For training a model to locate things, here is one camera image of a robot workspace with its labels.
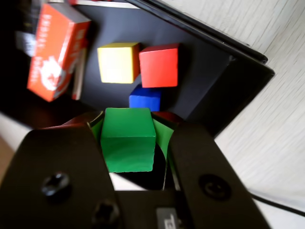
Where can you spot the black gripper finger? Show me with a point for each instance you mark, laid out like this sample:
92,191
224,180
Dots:
202,162
59,155

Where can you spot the black cardboard box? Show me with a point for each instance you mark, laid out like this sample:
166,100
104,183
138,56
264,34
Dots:
202,83

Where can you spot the orange red carton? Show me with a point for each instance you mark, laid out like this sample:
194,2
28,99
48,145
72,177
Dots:
52,55

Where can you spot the red wooden cube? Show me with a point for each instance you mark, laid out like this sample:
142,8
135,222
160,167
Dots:
158,66

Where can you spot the green wooden cube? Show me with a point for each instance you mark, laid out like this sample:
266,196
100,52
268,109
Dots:
128,143

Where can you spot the yellow wooden cube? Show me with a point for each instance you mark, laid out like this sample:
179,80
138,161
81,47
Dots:
116,63

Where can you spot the blue wooden cube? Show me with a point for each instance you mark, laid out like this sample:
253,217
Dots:
145,99

